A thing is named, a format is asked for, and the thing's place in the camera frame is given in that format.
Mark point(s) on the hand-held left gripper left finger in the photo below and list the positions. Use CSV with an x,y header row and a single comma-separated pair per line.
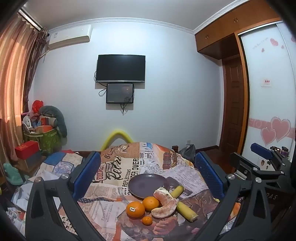
x,y
87,176

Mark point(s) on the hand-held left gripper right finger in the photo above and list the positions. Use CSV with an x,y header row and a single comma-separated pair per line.
x,y
209,176

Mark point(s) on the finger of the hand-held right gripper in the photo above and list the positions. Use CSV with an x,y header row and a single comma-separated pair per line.
x,y
244,162
261,150

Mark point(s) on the short sugarcane stick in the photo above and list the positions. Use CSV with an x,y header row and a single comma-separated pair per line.
x,y
177,191

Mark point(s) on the yellow-green banana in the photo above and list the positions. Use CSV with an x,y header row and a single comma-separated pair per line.
x,y
188,212

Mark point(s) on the peeled pomelo piece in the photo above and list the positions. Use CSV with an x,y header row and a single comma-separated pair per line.
x,y
165,210
163,195

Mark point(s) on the large orange with sticker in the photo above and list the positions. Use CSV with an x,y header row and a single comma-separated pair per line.
x,y
135,209

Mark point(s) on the dark round plate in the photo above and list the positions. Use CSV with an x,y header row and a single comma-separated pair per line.
x,y
145,185

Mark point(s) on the plain orange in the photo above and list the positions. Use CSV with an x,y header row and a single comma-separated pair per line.
x,y
150,203

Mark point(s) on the small tangerine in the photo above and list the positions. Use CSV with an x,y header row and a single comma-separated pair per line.
x,y
147,220

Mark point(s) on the patchwork blanket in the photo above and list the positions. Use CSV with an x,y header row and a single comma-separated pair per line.
x,y
57,166

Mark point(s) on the newspaper print cloth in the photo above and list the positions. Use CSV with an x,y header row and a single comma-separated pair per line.
x,y
115,162

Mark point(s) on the black bag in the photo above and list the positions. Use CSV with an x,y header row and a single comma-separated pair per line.
x,y
187,153

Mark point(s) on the dark wooden bedpost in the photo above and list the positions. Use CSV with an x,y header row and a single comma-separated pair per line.
x,y
175,148

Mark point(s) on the white wardrobe door with hearts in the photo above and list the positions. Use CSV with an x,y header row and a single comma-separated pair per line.
x,y
266,104

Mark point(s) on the yellow foam tube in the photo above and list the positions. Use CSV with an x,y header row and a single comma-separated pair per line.
x,y
116,133

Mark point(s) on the green storage box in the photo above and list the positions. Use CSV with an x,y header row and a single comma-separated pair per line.
x,y
48,141

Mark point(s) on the brown wooden door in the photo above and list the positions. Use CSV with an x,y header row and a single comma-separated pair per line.
x,y
232,104

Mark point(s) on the grey box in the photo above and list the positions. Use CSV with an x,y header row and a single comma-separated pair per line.
x,y
34,160

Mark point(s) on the orange box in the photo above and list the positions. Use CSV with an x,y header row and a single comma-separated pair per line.
x,y
44,129

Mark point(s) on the red box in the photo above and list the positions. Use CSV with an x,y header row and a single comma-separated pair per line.
x,y
26,149

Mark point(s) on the teal plush toy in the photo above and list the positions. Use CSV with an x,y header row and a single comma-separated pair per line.
x,y
12,173

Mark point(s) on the small white fan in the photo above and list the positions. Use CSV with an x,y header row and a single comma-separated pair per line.
x,y
27,124

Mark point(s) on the red plastic bag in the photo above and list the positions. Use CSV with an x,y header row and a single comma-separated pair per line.
x,y
37,106

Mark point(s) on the pink curtain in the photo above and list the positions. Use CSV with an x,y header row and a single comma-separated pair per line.
x,y
11,92

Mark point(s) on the brown curtain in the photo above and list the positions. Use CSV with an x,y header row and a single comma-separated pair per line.
x,y
34,69

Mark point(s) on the wooden overhead cabinet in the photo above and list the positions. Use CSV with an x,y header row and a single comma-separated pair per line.
x,y
222,34

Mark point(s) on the white air conditioner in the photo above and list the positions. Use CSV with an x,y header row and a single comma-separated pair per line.
x,y
69,37

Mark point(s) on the small black wall monitor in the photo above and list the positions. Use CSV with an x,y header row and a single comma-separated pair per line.
x,y
119,93

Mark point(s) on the black wall television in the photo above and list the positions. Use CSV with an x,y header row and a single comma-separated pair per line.
x,y
120,68

